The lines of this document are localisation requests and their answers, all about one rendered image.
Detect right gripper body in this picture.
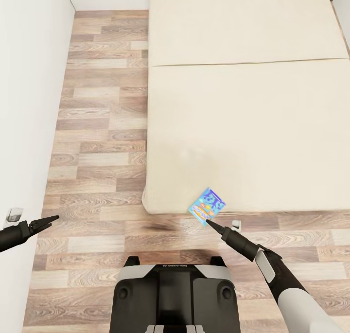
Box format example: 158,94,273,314
221,227,248,254

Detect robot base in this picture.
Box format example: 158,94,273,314
109,256,241,333

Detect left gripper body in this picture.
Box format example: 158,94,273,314
0,220,31,252

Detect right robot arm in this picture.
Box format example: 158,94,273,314
206,219,346,333

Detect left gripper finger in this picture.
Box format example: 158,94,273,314
29,215,59,234
31,223,52,236

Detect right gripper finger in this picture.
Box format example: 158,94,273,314
206,219,227,234

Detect board game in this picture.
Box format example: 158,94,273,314
188,188,225,227

